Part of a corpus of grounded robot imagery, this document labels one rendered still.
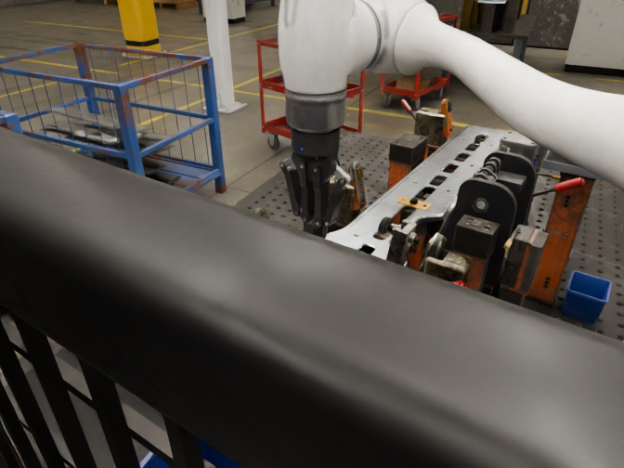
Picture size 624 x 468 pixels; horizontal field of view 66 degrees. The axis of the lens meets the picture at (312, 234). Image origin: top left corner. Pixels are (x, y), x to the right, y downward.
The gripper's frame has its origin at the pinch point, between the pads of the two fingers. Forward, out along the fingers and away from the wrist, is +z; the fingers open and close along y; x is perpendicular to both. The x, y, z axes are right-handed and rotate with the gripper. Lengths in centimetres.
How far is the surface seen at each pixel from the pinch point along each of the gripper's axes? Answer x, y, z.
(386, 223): 0.8, -13.5, -7.8
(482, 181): -27.6, -19.9, -5.3
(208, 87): -166, 191, 37
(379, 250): -22.0, -2.5, 13.6
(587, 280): -72, -43, 36
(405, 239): 1.9, -17.2, -6.8
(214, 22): -319, 328, 25
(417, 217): -39.6, -3.9, 13.2
